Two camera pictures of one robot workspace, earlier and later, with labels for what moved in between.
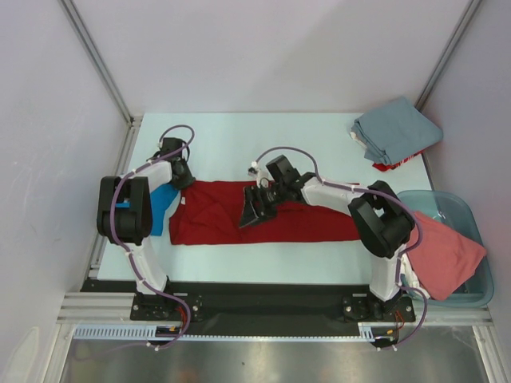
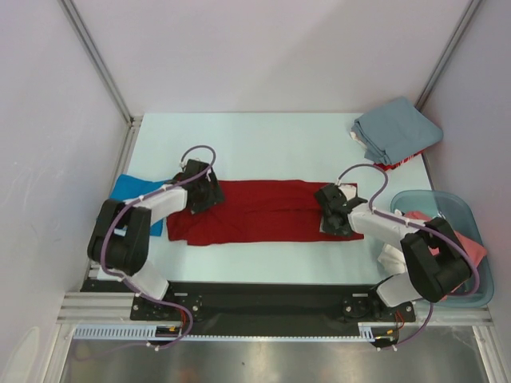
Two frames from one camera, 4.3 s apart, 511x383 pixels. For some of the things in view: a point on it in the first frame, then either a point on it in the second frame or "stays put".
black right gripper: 260,202 → 330,223
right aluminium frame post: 421,102 stays put
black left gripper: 188,180 → 215,196
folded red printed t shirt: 386,167 stays put
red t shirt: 209,212 stays put
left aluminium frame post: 103,67 stays put
